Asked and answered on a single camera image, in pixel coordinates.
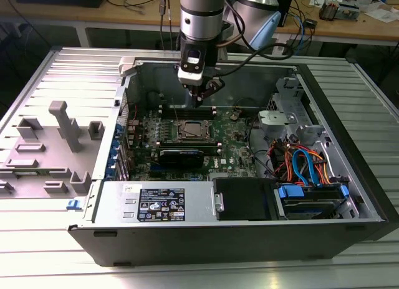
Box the CPU socket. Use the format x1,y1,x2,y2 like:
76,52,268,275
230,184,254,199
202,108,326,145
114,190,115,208
176,118,216,141

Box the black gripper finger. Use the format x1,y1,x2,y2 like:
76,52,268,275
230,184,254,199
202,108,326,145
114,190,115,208
202,78,226,100
190,83,205,109

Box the blue flat data cable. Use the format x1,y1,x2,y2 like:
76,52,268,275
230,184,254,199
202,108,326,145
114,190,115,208
292,148,324,187

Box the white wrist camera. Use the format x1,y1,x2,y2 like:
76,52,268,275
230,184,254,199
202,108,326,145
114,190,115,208
177,48,206,86

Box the thick black power cable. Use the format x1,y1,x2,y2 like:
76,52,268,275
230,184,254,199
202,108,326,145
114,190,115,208
248,120,280,181

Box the white paper sheets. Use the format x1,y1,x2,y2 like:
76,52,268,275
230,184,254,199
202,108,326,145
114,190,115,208
363,7,399,24

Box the green motherboard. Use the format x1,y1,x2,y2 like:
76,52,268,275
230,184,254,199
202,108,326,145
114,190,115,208
123,107,261,182

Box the black PC case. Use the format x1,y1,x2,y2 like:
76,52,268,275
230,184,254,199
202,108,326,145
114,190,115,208
67,54,399,268

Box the hard disk blue carrier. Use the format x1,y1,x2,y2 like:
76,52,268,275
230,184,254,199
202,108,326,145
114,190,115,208
273,182,352,220

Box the silver metal drive cage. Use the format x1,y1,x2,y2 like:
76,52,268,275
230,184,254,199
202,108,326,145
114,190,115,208
257,76,328,143

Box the orange red power wires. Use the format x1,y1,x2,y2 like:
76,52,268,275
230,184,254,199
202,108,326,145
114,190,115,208
267,138,336,186

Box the black tower box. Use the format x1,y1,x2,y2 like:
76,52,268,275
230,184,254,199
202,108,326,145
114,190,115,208
276,0,294,28

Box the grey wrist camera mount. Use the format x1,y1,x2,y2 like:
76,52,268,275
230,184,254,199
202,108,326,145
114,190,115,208
217,20,235,63

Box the black graphics card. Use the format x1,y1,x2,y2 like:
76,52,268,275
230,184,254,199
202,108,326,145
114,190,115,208
157,148,206,169

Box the wooden workbench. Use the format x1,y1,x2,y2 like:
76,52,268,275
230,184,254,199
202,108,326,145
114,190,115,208
0,0,399,49

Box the silver power supply unit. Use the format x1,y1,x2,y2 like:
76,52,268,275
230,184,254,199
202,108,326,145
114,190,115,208
92,179,216,224

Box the black camera cable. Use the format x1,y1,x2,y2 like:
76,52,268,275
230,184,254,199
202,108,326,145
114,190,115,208
214,0,294,77

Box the grey parts rack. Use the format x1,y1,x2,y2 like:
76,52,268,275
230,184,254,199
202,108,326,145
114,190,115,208
0,100,106,200

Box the brown gripper cable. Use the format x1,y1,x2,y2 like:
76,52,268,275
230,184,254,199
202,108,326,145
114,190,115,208
217,36,243,49

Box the grey case corner bracket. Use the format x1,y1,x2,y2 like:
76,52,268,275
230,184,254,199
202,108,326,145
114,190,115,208
118,56,142,78

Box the metal socket cover frame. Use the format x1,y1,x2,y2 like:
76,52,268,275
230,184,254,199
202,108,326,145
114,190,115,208
176,119,216,141

